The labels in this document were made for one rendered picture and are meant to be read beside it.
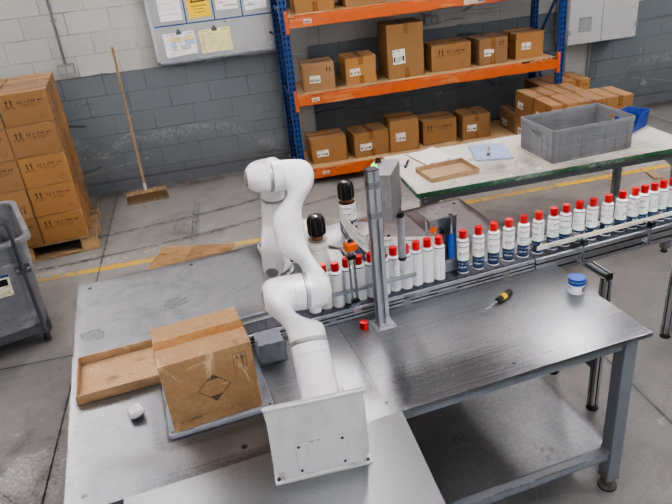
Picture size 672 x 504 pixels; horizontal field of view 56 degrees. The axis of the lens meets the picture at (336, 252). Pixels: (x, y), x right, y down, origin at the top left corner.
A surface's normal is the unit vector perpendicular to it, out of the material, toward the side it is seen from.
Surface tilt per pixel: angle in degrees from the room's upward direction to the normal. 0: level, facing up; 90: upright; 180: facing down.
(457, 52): 90
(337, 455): 90
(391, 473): 0
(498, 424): 1
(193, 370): 90
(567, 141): 90
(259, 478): 0
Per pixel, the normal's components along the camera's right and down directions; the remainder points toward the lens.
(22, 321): 0.52, 0.40
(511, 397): -0.11, -0.88
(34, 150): 0.29, 0.42
